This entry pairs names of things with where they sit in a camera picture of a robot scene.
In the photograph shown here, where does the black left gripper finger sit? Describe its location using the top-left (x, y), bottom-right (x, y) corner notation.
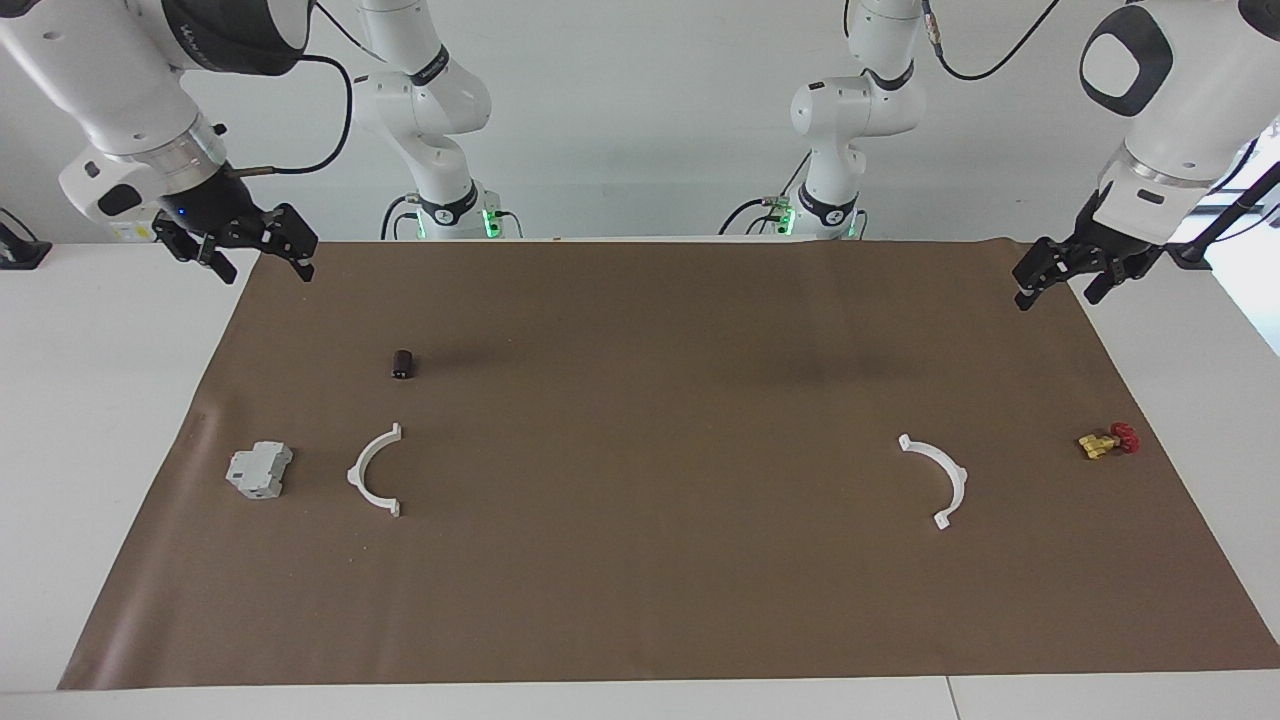
top-left (1083, 255), bottom-right (1136, 306)
top-left (1011, 236), bottom-right (1063, 312)

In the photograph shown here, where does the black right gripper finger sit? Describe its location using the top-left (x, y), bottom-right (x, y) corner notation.
top-left (262, 203), bottom-right (320, 282)
top-left (196, 238), bottom-right (239, 285)

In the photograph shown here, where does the white half-ring pipe clamp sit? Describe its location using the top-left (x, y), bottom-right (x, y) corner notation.
top-left (346, 422), bottom-right (404, 518)
top-left (897, 432), bottom-right (970, 531)

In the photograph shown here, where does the black stand with pole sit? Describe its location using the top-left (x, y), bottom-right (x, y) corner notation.
top-left (1165, 160), bottom-right (1280, 273)

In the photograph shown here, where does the bright window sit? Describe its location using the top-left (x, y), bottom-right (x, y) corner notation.
top-left (1205, 115), bottom-right (1280, 216)

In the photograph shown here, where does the grey circuit breaker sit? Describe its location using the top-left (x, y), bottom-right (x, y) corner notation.
top-left (225, 441), bottom-right (295, 501)

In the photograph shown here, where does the brown paper table mat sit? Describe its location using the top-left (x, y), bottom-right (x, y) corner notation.
top-left (57, 238), bottom-right (1280, 691)

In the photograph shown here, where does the black right base cable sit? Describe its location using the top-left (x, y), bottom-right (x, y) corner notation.
top-left (379, 192), bottom-right (421, 242)

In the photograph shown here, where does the black base cable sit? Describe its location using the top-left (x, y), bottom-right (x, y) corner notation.
top-left (718, 150), bottom-right (813, 239)
top-left (379, 192), bottom-right (421, 242)

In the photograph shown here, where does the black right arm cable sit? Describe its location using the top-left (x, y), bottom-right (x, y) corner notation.
top-left (230, 52), bottom-right (357, 179)

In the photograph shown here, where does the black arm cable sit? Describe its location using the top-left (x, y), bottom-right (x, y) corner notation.
top-left (920, 0), bottom-right (1063, 83)
top-left (230, 52), bottom-right (357, 179)

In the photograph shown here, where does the brass valve with red handle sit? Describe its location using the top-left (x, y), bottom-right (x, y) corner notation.
top-left (1077, 421), bottom-right (1141, 461)

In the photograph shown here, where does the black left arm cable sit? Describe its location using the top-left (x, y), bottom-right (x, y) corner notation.
top-left (920, 0), bottom-right (1063, 83)

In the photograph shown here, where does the black left base cable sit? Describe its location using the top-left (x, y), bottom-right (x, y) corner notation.
top-left (718, 150), bottom-right (813, 239)

